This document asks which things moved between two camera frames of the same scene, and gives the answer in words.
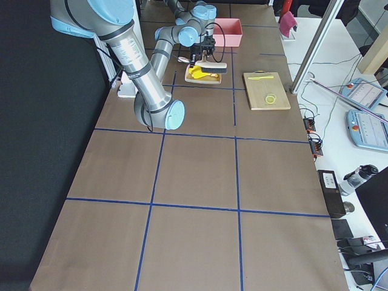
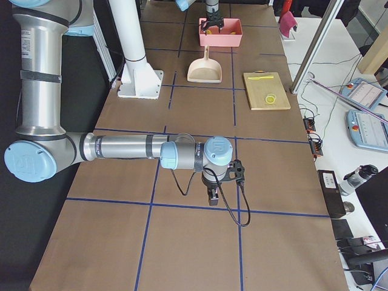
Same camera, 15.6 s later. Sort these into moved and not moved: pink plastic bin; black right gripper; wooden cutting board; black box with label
Moved: black right gripper
Not moved: pink plastic bin; wooden cutting board; black box with label
